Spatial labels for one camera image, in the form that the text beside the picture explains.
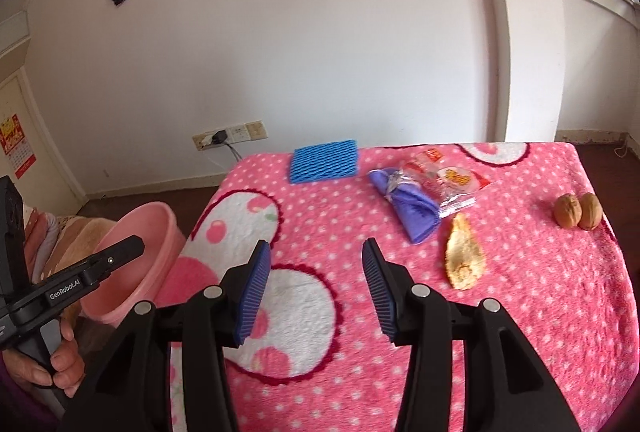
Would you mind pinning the clear printed snack bag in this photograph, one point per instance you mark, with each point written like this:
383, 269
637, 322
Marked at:
456, 179

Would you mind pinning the person's left hand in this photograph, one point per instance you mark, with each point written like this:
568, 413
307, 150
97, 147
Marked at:
70, 362

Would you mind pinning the pink plastic basin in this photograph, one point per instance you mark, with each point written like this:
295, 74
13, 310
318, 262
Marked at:
150, 237

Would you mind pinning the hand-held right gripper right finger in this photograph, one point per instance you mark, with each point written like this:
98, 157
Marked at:
380, 292

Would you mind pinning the beige door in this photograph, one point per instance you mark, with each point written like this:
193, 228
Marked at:
35, 77

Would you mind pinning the brown walnut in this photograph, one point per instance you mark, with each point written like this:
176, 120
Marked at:
567, 211
591, 211

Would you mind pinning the red wall calendar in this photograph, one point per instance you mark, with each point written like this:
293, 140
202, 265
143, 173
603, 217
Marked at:
17, 147

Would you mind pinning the black charger plug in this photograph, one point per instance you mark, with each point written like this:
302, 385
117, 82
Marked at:
218, 137

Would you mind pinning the pink polka dot blanket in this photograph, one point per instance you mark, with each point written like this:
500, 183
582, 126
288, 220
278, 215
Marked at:
510, 352

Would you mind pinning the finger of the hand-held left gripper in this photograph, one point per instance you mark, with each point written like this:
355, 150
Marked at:
120, 253

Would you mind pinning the purple foam fruit net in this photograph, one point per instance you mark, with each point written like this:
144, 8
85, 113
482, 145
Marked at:
415, 212

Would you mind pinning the tan dried peel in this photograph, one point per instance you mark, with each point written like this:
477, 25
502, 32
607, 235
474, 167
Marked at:
462, 257

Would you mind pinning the beige wall socket strip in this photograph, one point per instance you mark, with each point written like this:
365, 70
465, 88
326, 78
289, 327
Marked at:
247, 132

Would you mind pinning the blue foam fruit net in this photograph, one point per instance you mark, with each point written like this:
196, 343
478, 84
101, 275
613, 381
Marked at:
325, 162

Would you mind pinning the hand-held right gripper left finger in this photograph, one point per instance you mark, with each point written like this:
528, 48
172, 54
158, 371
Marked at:
252, 297

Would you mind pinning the beige striped blanket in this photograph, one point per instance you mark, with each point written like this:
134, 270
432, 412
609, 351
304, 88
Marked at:
70, 232

